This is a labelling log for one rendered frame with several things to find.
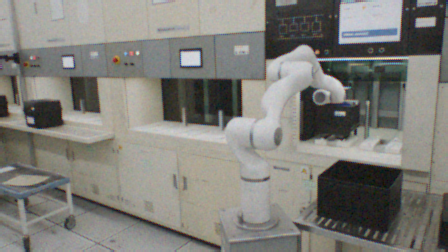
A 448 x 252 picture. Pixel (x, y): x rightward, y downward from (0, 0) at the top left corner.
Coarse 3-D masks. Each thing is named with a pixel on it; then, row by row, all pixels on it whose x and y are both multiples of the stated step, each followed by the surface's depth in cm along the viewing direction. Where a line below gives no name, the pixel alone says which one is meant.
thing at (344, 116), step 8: (344, 88) 206; (328, 104) 227; (320, 112) 211; (328, 112) 208; (336, 112) 205; (344, 112) 203; (352, 112) 204; (320, 120) 212; (328, 120) 209; (336, 120) 206; (344, 120) 204; (352, 120) 205; (320, 128) 213; (328, 128) 210; (336, 128) 207; (344, 128) 204; (352, 128) 207; (328, 136) 219; (344, 136) 206
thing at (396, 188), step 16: (320, 176) 144; (336, 176) 161; (352, 176) 160; (368, 176) 156; (384, 176) 152; (400, 176) 142; (320, 192) 142; (336, 192) 138; (352, 192) 134; (368, 192) 130; (384, 192) 127; (400, 192) 145; (320, 208) 143; (336, 208) 139; (352, 208) 135; (368, 208) 131; (384, 208) 128; (352, 224) 136; (368, 224) 132; (384, 224) 129
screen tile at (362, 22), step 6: (348, 6) 172; (354, 6) 171; (360, 6) 169; (342, 12) 174; (348, 12) 173; (354, 12) 171; (360, 12) 170; (366, 12) 168; (342, 18) 175; (360, 18) 170; (366, 18) 169; (342, 24) 175; (348, 24) 174; (354, 24) 172; (360, 24) 171; (366, 24) 169
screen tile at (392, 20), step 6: (396, 0) 160; (372, 6) 166; (378, 6) 165; (384, 6) 163; (390, 6) 162; (372, 12) 167; (396, 12) 161; (372, 18) 167; (378, 18) 165; (384, 18) 164; (390, 18) 163; (396, 18) 161; (372, 24) 167; (378, 24) 166; (384, 24) 164; (390, 24) 163; (396, 24) 162
